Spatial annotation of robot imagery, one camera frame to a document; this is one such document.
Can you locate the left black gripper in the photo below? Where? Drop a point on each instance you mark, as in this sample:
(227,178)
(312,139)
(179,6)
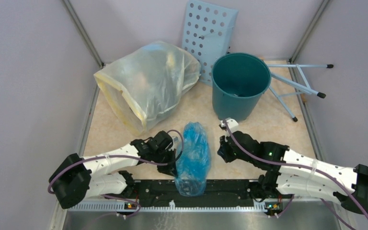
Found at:
(170,168)

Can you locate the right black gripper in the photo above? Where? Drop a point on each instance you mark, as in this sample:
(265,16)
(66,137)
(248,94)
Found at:
(223,150)

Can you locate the blue plastic trash bag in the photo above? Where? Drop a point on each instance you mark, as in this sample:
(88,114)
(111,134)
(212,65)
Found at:
(194,163)

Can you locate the teal plastic trash bin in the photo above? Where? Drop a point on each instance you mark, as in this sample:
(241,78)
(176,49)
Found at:
(238,81)

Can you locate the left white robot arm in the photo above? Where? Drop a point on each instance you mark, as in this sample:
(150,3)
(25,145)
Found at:
(78,178)

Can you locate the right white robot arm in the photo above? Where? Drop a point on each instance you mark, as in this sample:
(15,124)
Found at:
(290,173)

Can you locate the translucent white bag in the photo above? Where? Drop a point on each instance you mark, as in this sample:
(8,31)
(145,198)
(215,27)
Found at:
(145,87)

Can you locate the light blue perforated stool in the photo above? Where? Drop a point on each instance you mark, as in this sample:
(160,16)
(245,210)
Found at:
(207,34)

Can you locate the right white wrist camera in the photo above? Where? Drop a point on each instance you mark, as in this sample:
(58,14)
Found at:
(229,124)

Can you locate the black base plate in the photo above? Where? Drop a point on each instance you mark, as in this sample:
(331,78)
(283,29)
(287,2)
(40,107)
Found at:
(218,193)

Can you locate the white cable duct strip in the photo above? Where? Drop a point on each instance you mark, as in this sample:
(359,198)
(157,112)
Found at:
(121,206)

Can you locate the right aluminium frame post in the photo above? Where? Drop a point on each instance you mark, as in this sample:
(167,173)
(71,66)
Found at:
(310,29)

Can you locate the aluminium frame post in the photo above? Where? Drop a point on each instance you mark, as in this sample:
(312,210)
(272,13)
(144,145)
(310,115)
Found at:
(310,29)
(82,32)

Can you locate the left aluminium frame post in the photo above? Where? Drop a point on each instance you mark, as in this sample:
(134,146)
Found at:
(82,32)

